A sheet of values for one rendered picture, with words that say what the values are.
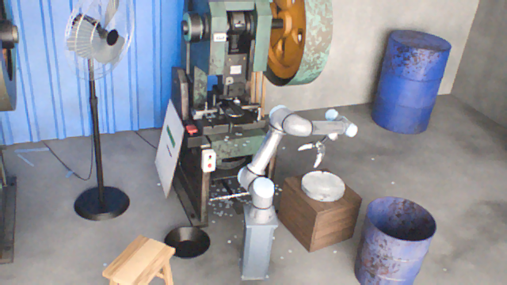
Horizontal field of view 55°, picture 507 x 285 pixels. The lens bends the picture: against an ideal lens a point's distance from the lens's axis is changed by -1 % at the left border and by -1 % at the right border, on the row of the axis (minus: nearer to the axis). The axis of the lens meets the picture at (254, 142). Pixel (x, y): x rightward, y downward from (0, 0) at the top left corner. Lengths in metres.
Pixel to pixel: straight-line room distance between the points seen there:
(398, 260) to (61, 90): 2.90
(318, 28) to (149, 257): 1.62
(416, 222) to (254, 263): 1.06
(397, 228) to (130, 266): 1.71
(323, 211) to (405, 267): 0.59
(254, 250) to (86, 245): 1.12
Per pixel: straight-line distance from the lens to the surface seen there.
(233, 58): 3.18
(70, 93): 4.38
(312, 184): 3.38
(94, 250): 3.40
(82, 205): 3.71
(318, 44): 3.02
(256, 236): 2.94
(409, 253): 3.05
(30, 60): 4.25
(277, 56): 3.48
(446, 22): 5.86
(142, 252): 2.86
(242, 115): 3.26
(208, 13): 3.04
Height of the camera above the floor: 2.30
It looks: 31 degrees down
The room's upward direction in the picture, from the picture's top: 6 degrees clockwise
